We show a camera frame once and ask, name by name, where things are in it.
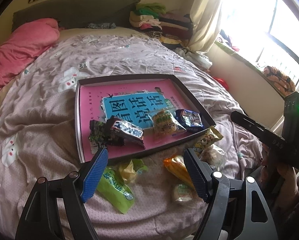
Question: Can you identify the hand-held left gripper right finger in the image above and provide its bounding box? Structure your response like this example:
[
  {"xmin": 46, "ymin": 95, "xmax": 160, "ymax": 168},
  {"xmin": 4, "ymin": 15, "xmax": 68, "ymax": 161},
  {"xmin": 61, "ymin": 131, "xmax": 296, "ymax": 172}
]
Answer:
[{"xmin": 183, "ymin": 148, "xmax": 277, "ymax": 240}]

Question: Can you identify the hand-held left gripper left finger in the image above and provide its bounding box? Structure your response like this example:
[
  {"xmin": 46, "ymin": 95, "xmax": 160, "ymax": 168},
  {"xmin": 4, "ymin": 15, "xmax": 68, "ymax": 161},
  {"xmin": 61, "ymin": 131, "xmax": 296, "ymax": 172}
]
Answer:
[{"xmin": 14, "ymin": 147, "xmax": 108, "ymax": 240}]

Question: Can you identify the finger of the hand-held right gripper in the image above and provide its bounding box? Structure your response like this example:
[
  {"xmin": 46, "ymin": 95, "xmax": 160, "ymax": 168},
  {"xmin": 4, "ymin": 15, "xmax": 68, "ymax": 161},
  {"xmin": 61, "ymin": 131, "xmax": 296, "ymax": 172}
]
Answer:
[{"xmin": 231, "ymin": 111, "xmax": 265, "ymax": 143}]

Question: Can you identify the orange long cracker packet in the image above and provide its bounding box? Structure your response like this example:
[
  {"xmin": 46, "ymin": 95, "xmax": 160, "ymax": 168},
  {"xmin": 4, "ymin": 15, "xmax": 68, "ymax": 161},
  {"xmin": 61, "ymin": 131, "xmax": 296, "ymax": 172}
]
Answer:
[{"xmin": 163, "ymin": 154, "xmax": 197, "ymax": 189}]

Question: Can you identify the light green long snack packet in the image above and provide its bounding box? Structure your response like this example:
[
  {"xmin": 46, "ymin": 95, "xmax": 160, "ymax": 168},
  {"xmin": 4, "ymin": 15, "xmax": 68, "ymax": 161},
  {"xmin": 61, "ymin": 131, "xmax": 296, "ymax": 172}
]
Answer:
[{"xmin": 96, "ymin": 167, "xmax": 135, "ymax": 215}]

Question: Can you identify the small green-label round cake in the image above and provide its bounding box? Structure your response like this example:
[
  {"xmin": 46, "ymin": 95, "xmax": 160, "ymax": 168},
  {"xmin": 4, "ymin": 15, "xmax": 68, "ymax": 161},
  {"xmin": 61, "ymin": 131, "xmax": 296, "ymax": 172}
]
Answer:
[{"xmin": 171, "ymin": 184, "xmax": 194, "ymax": 204}]

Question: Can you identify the clear round cake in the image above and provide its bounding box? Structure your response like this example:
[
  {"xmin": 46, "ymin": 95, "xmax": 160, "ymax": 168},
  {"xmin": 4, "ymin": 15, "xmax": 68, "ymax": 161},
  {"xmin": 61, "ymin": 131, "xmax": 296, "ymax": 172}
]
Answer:
[{"xmin": 199, "ymin": 145, "xmax": 227, "ymax": 172}]

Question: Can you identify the yellow-green clear pastry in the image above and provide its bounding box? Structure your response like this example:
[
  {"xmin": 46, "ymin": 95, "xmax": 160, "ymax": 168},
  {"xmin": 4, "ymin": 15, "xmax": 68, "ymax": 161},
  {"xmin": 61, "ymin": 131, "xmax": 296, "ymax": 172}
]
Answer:
[{"xmin": 118, "ymin": 159, "xmax": 149, "ymax": 183}]

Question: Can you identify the yellow cartoon snack packet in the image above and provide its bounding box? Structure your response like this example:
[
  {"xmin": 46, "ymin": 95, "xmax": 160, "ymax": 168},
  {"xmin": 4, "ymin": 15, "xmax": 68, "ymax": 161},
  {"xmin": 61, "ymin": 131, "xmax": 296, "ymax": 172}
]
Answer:
[{"xmin": 193, "ymin": 127, "xmax": 224, "ymax": 153}]

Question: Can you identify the dark green pea snack packet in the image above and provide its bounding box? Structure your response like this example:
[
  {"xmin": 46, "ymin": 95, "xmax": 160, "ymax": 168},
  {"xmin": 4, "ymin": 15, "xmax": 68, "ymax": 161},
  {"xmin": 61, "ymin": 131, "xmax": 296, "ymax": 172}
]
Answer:
[{"xmin": 89, "ymin": 119, "xmax": 126, "ymax": 155}]

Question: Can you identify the dark shallow cardboard box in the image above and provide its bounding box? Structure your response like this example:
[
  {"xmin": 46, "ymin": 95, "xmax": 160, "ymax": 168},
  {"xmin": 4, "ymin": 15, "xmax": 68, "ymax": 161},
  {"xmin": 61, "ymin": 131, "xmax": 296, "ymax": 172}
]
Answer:
[{"xmin": 74, "ymin": 74, "xmax": 216, "ymax": 164}]

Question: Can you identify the blue cookie packet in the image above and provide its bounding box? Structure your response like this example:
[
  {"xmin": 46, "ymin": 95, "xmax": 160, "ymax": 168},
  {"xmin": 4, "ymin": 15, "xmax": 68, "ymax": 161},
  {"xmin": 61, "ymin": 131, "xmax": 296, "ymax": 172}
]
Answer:
[{"xmin": 175, "ymin": 109, "xmax": 205, "ymax": 133}]

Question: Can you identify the brown chocolate bar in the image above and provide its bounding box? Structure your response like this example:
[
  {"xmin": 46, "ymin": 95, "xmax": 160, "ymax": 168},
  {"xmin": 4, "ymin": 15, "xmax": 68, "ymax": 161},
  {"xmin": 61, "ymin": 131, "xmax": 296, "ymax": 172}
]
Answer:
[{"xmin": 106, "ymin": 117, "xmax": 146, "ymax": 150}]

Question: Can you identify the clear green-print pastry packet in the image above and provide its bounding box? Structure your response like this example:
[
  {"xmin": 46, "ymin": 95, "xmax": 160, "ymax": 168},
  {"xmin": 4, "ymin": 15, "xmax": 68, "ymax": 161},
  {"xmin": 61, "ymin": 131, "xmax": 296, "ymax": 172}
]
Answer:
[{"xmin": 149, "ymin": 108, "xmax": 187, "ymax": 142}]

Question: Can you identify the person's right hand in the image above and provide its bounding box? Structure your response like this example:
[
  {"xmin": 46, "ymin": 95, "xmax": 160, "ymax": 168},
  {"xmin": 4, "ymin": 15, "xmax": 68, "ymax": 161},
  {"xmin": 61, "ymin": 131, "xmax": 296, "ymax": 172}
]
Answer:
[{"xmin": 277, "ymin": 166, "xmax": 299, "ymax": 200}]

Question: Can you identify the red plastic bag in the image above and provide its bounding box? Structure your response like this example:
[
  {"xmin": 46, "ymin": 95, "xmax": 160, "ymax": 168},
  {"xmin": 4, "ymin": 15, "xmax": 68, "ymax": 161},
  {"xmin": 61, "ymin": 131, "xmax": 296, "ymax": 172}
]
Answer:
[{"xmin": 215, "ymin": 76, "xmax": 230, "ymax": 90}]

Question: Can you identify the orange patterned cushion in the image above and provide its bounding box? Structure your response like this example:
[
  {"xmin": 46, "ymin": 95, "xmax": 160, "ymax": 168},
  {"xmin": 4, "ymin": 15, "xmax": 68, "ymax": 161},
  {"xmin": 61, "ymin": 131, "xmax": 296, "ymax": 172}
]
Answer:
[{"xmin": 263, "ymin": 66, "xmax": 296, "ymax": 95}]

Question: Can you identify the green windowsill mat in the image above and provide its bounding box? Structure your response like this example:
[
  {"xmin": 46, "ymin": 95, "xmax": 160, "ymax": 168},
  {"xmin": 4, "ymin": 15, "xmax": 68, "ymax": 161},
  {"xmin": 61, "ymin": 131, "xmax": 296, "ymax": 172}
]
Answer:
[{"xmin": 215, "ymin": 41, "xmax": 290, "ymax": 98}]

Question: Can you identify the pink and blue book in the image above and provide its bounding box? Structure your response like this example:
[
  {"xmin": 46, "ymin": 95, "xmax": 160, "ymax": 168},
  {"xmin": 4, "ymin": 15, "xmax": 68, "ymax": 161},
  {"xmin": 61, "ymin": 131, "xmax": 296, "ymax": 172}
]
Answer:
[{"xmin": 79, "ymin": 79, "xmax": 210, "ymax": 155}]

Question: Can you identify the white crumpled cloth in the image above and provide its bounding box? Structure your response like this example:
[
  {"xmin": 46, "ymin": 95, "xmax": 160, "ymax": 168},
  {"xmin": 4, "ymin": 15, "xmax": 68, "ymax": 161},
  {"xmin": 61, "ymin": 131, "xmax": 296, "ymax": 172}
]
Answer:
[{"xmin": 176, "ymin": 46, "xmax": 212, "ymax": 70}]

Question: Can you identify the clothes heap on windowsill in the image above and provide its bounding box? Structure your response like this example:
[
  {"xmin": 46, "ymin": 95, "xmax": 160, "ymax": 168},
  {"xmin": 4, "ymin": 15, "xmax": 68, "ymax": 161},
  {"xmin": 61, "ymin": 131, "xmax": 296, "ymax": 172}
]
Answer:
[{"xmin": 218, "ymin": 30, "xmax": 240, "ymax": 52}]

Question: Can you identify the window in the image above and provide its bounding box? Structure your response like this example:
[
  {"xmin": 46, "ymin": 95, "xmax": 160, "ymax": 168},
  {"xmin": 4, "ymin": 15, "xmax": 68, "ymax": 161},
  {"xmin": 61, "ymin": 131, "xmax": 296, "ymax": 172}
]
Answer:
[{"xmin": 216, "ymin": 0, "xmax": 299, "ymax": 90}]

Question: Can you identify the cream curtain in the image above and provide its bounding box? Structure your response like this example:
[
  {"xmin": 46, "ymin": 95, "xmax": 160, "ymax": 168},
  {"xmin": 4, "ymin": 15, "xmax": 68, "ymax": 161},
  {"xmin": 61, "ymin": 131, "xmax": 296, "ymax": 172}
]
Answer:
[{"xmin": 190, "ymin": 0, "xmax": 230, "ymax": 53}]

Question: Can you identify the pile of folded clothes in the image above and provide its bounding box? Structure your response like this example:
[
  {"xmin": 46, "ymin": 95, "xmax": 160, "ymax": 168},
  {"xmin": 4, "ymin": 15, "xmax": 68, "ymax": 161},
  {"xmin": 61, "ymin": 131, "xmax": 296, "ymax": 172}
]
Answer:
[{"xmin": 129, "ymin": 2, "xmax": 194, "ymax": 48}]

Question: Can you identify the pink duvet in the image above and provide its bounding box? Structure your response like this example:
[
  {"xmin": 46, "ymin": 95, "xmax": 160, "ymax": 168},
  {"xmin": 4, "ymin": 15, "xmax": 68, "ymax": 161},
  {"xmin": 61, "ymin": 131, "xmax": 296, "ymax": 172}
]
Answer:
[{"xmin": 0, "ymin": 18, "xmax": 61, "ymax": 99}]

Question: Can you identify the dark patterned cloth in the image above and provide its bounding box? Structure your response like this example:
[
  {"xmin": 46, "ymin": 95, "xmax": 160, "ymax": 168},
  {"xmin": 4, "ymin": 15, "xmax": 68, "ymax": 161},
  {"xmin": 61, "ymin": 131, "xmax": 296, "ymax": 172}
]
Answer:
[{"xmin": 87, "ymin": 22, "xmax": 116, "ymax": 29}]

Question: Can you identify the dark grey headboard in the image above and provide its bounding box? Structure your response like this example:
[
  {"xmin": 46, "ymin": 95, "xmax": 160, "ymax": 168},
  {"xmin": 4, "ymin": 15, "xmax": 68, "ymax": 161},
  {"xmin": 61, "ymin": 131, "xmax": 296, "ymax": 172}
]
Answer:
[{"xmin": 12, "ymin": 0, "xmax": 141, "ymax": 32}]

